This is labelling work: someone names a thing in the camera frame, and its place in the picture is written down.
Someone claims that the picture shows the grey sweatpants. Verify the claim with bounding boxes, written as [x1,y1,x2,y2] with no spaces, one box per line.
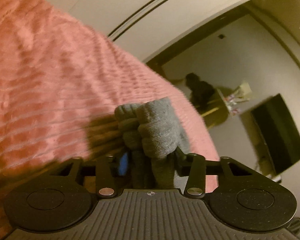
[115,98,190,190]

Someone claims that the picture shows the round yellow side table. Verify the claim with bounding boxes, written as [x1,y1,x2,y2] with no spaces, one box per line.
[198,88,230,129]

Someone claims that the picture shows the black cloth on table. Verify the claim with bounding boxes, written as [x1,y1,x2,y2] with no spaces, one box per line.
[185,73,215,110]

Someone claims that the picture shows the pink ribbed bed blanket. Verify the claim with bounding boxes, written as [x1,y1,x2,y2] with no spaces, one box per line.
[0,0,219,239]

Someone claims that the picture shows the white wardrobe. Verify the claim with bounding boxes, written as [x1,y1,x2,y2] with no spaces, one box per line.
[47,0,300,61]

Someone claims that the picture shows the black wall television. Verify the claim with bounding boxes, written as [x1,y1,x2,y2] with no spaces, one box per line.
[251,94,300,174]

